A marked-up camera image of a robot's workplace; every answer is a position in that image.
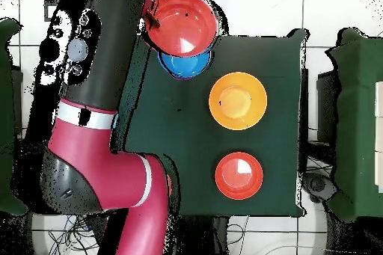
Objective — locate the large orange bowl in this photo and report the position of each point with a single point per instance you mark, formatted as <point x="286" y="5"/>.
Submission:
<point x="185" y="21"/>
<point x="238" y="175"/>

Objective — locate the large blue bowl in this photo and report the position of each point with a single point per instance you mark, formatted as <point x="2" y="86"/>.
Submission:
<point x="184" y="66"/>

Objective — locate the large yellow-orange bowl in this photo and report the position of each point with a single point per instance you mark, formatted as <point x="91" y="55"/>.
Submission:
<point x="238" y="101"/>

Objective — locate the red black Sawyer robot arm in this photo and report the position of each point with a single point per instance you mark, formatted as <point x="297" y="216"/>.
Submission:
<point x="104" y="162"/>

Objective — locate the dark green table cloth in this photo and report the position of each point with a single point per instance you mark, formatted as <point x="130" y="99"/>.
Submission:
<point x="194" y="141"/>

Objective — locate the small orange bowl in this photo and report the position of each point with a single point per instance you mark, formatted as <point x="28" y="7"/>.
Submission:
<point x="169" y="184"/>

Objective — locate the green cloth covered side table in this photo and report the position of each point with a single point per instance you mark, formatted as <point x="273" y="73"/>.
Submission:
<point x="6" y="102"/>
<point x="359" y="117"/>

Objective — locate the black stand beam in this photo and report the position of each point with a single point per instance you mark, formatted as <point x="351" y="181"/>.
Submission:
<point x="326" y="108"/>

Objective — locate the black office chair base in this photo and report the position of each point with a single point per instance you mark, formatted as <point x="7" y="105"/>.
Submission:
<point x="317" y="184"/>

